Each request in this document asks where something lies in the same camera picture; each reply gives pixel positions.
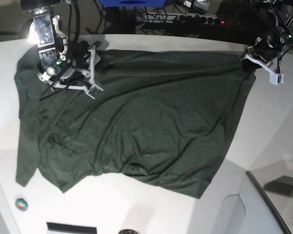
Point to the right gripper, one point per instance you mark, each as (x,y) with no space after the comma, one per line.
(81,69)

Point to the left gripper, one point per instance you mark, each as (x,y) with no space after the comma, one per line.
(261,55)

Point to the dark green t-shirt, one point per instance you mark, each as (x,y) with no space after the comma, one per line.
(165,119)

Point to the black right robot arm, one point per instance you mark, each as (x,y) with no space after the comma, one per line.
(65,63)

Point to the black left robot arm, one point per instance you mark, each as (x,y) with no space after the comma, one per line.
(271,24)

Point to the white power strip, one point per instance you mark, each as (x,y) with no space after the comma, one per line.
(180,18)

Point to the green red emergency button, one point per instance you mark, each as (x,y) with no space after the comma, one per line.
(21,204)

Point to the black round knob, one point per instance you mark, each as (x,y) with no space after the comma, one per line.
(128,231)

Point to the grey monitor frame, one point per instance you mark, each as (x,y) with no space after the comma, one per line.
(280,221)

